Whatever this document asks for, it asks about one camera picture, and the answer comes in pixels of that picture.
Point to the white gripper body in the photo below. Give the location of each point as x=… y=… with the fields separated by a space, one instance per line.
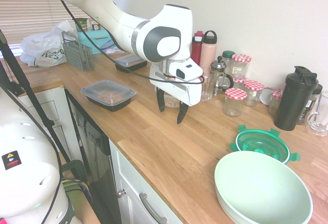
x=174 y=88

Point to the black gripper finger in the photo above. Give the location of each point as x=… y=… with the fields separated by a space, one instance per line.
x=161 y=101
x=182 y=112

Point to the green round container lid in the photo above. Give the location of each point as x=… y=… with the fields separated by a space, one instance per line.
x=256 y=142

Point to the clear food container with cereal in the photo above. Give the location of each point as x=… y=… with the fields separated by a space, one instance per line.
x=172 y=103

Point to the narrow black takeaway container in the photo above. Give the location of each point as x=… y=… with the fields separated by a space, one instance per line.
x=128 y=63

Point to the empty jar red checked lid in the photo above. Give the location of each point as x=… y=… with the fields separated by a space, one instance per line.
x=234 y=103

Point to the wide black takeaway container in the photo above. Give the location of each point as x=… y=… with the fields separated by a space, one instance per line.
x=107 y=93

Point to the small jar red checked lid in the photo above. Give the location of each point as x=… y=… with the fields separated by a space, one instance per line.
x=238 y=81

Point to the tall jar red checked lid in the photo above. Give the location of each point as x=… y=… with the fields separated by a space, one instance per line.
x=241 y=67

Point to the labelled jar red checked lid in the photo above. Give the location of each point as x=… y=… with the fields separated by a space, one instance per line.
x=252 y=93

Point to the white round lid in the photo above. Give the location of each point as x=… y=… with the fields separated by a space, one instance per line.
x=266 y=96

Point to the spice-filled jar red checked lid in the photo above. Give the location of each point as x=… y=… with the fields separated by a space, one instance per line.
x=275 y=101

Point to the clear drinking glass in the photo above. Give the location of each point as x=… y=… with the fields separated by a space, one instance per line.
x=208 y=88

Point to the red water bottle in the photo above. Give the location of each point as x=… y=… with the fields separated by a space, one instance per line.
x=196 y=52

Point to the pink bottle with black cap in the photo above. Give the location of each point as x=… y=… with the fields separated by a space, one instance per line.
x=208 y=57

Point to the glass French press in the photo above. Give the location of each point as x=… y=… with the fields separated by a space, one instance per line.
x=220 y=78

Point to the clear bottle with green cap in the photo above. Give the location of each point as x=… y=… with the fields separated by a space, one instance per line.
x=227 y=57

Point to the white cabinet drawer front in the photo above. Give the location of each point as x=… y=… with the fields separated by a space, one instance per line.
x=133 y=180

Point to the black dishwasher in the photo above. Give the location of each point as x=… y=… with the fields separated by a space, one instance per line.
x=100 y=162

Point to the grey plastic cutlery basket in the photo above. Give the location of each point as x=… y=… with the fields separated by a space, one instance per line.
x=79 y=56

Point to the teal bread box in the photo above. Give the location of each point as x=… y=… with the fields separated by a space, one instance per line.
x=88 y=40

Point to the silver round cabinet knob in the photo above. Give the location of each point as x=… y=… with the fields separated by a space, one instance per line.
x=121 y=193

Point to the brown yoghurt cup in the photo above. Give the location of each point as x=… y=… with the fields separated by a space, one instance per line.
x=94 y=25

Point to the white panelled cabinet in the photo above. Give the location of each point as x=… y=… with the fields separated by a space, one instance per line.
x=53 y=111

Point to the black shaker bottle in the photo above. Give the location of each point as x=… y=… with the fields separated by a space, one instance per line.
x=292 y=101

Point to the dark green box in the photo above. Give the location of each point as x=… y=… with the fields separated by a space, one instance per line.
x=75 y=170

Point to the green yoghurt cup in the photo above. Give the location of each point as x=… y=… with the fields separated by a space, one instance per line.
x=81 y=24

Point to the large pale green bowl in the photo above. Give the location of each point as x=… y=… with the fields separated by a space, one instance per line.
x=264 y=190

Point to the spice jar with black cap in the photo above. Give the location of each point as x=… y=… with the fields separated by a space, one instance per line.
x=308 y=108

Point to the white plastic shopping bag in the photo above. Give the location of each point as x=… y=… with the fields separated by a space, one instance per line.
x=43 y=47

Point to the clear glass mug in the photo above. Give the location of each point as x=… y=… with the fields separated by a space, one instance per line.
x=320 y=116

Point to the beige window blind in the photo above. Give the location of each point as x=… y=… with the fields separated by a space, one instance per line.
x=25 y=11

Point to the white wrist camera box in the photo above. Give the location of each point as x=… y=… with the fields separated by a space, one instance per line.
x=191 y=69

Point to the black camera tripod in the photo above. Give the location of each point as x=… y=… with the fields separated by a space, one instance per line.
x=25 y=80

